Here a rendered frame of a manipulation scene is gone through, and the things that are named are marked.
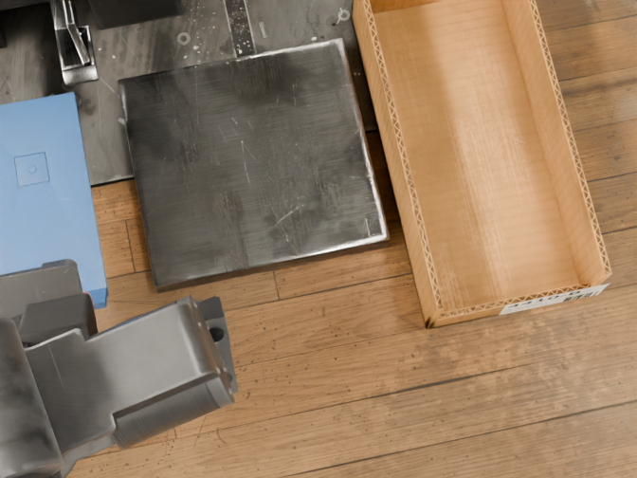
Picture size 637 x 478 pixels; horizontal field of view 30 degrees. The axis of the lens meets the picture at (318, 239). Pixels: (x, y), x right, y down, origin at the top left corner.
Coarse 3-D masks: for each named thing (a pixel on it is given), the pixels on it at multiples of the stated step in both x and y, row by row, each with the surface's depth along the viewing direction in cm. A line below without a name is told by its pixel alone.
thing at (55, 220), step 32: (64, 96) 79; (0, 128) 78; (32, 128) 78; (64, 128) 79; (0, 160) 78; (64, 160) 78; (0, 192) 77; (32, 192) 77; (64, 192) 78; (0, 224) 77; (32, 224) 77; (64, 224) 77; (96, 224) 77; (0, 256) 76; (32, 256) 76; (64, 256) 76; (96, 256) 77; (96, 288) 76
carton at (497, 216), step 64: (384, 0) 89; (448, 0) 91; (512, 0) 88; (384, 64) 83; (448, 64) 90; (512, 64) 90; (384, 128) 85; (448, 128) 88; (512, 128) 88; (448, 192) 87; (512, 192) 87; (576, 192) 82; (448, 256) 86; (512, 256) 86; (576, 256) 85; (448, 320) 83
